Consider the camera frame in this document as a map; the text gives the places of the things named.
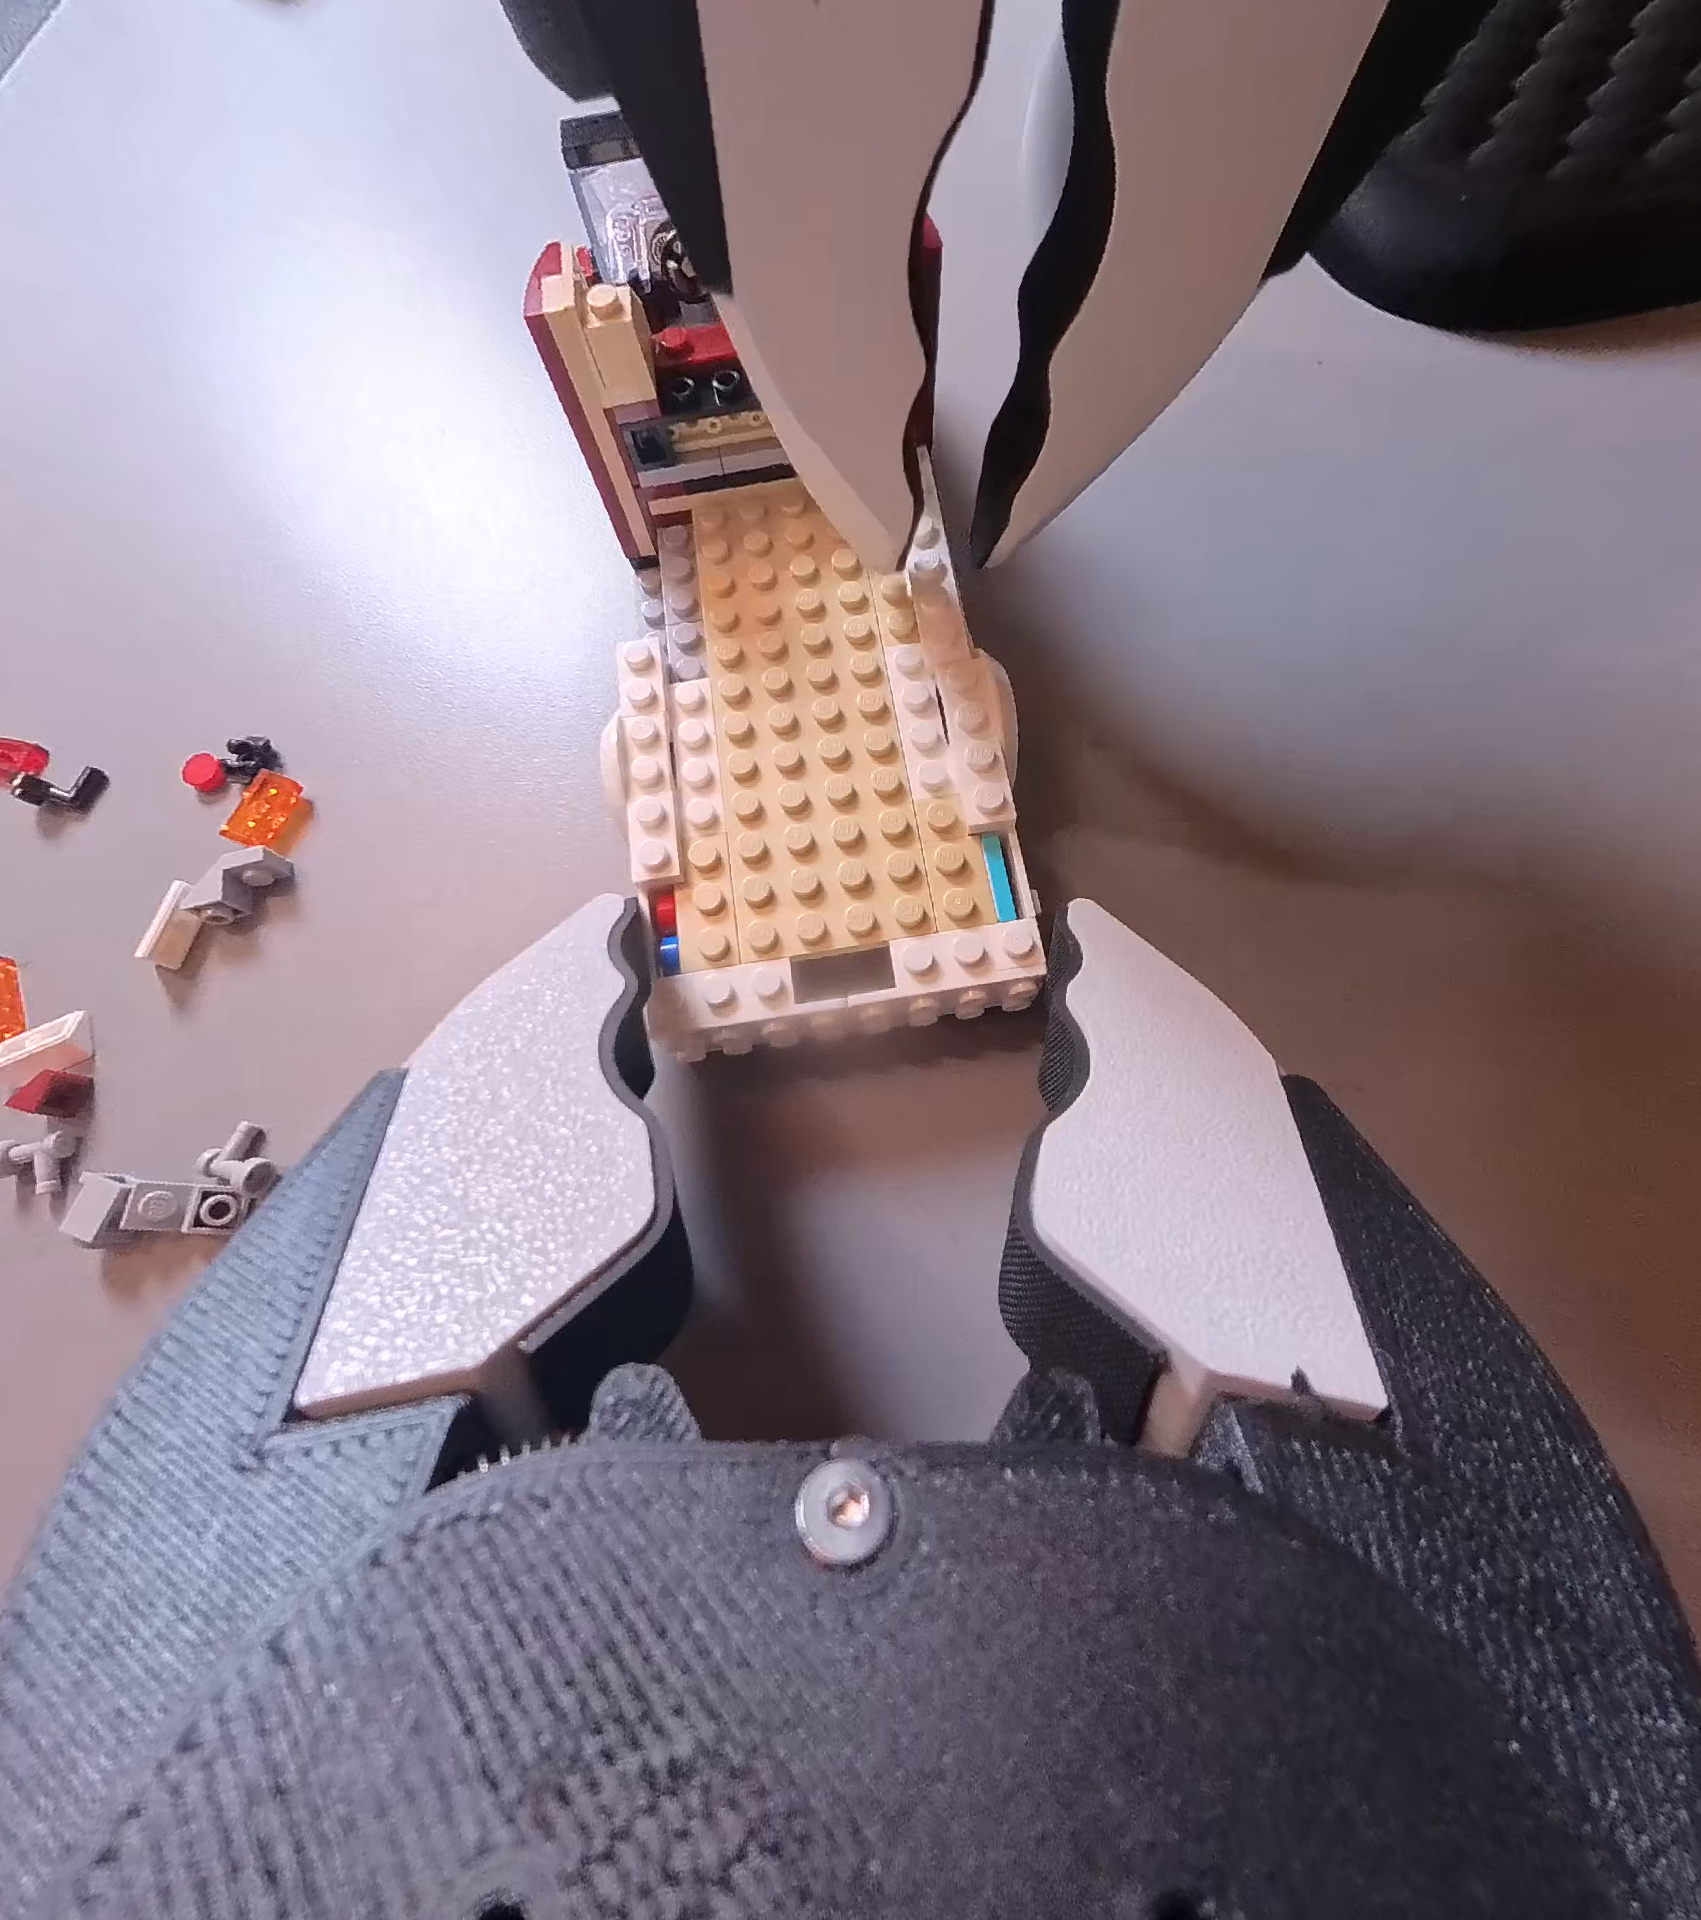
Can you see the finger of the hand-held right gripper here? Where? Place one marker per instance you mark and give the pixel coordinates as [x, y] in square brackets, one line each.
[821, 226]
[1212, 179]

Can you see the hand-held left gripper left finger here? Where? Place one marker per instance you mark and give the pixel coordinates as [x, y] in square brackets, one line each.
[475, 1199]

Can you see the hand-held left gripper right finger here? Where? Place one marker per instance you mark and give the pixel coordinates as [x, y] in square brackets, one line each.
[1180, 1199]

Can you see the white panel brick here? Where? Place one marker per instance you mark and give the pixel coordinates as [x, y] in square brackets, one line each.
[935, 563]

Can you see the toy brick truck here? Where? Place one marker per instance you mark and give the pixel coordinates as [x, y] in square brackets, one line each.
[792, 750]

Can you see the black elbow brick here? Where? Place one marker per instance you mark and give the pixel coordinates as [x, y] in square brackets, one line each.
[65, 788]

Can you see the light grey tap brick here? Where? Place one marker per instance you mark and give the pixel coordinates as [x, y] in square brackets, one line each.
[234, 1164]
[23, 1157]

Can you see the grey plate brick with hole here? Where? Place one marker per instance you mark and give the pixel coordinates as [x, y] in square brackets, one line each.
[182, 1208]

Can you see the white flat tile brick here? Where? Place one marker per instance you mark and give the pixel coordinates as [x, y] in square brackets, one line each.
[167, 926]

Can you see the dark red slope brick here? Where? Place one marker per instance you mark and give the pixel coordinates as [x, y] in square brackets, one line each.
[54, 1097]

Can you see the white slope brick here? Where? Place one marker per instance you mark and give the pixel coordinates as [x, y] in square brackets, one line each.
[39, 1042]

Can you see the black clip brick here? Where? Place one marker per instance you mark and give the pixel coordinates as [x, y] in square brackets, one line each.
[252, 750]

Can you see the red round stud brick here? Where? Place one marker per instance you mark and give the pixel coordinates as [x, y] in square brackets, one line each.
[205, 772]

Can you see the red transparent plate brick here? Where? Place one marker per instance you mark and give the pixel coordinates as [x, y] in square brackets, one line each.
[3, 755]

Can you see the grey bracket brick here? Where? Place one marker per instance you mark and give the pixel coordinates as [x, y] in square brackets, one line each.
[243, 878]

